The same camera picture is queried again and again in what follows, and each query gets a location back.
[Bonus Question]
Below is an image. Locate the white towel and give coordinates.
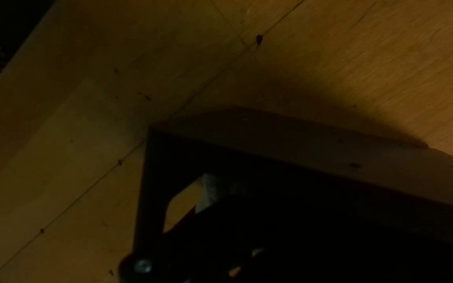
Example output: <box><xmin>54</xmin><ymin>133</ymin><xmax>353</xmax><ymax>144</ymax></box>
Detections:
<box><xmin>199</xmin><ymin>174</ymin><xmax>241</xmax><ymax>213</ymax></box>

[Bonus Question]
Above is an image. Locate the black perforated basket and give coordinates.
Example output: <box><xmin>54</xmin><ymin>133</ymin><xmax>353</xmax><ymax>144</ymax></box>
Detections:
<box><xmin>133</xmin><ymin>106</ymin><xmax>453</xmax><ymax>283</ymax></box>

